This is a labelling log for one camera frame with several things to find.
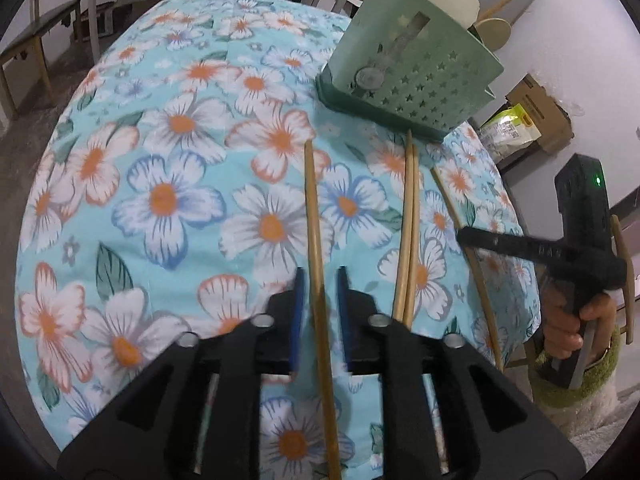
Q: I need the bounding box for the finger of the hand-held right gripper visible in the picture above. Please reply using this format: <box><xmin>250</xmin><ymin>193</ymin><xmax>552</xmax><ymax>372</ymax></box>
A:
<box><xmin>456</xmin><ymin>225</ymin><xmax>562</xmax><ymax>274</ymax></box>

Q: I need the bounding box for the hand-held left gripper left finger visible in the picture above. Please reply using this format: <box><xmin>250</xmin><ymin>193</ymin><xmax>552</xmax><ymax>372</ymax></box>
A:
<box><xmin>56</xmin><ymin>266</ymin><xmax>308</xmax><ymax>480</ymax></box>

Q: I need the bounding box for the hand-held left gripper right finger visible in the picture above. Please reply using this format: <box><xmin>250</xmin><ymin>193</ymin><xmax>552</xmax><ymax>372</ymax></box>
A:
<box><xmin>335</xmin><ymin>265</ymin><xmax>587</xmax><ymax>480</ymax></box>

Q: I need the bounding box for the bamboo chopstick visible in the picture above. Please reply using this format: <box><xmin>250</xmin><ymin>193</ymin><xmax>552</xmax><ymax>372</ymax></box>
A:
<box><xmin>304</xmin><ymin>140</ymin><xmax>343</xmax><ymax>480</ymax></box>
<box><xmin>479</xmin><ymin>0</ymin><xmax>517</xmax><ymax>19</ymax></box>
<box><xmin>402</xmin><ymin>150</ymin><xmax>422</xmax><ymax>325</ymax></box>
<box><xmin>430</xmin><ymin>169</ymin><xmax>504</xmax><ymax>372</ymax></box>
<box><xmin>392</xmin><ymin>130</ymin><xmax>415</xmax><ymax>321</ymax></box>

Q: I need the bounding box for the green plastic utensil basket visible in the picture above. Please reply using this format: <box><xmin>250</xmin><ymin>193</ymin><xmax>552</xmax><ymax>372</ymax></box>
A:
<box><xmin>315</xmin><ymin>0</ymin><xmax>505</xmax><ymax>143</ymax></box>

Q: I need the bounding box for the person's right forearm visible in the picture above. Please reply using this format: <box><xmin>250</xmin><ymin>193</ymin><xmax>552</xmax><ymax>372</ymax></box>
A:
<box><xmin>527</xmin><ymin>330</ymin><xmax>640</xmax><ymax>461</ymax></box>

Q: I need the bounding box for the person's right hand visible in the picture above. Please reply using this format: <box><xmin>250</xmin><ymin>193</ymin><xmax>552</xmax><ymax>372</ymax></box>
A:
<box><xmin>542</xmin><ymin>290</ymin><xmax>619</xmax><ymax>362</ymax></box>

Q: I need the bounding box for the curved wooden bar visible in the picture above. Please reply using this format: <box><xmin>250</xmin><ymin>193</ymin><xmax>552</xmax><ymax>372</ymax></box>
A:
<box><xmin>611</xmin><ymin>214</ymin><xmax>637</xmax><ymax>341</ymax></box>

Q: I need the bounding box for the yellow green bag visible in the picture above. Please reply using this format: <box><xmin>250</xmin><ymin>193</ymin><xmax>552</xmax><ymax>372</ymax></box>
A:
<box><xmin>477</xmin><ymin>104</ymin><xmax>542</xmax><ymax>162</ymax></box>

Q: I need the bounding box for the cardboard box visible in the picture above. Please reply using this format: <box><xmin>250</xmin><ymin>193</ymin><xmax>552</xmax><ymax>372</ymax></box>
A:
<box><xmin>505</xmin><ymin>74</ymin><xmax>574</xmax><ymax>171</ymax></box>

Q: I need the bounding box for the floral blue tablecloth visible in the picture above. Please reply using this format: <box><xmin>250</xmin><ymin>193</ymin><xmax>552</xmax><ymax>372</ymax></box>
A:
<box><xmin>14</xmin><ymin>0</ymin><xmax>543</xmax><ymax>480</ymax></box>

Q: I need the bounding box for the steel ladle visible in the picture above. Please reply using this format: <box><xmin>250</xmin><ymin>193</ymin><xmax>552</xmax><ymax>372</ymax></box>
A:
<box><xmin>354</xmin><ymin>10</ymin><xmax>432</xmax><ymax>95</ymax></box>

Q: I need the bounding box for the wooden bench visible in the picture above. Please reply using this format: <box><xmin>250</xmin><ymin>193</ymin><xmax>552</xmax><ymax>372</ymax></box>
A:
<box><xmin>0</xmin><ymin>0</ymin><xmax>83</xmax><ymax>121</ymax></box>

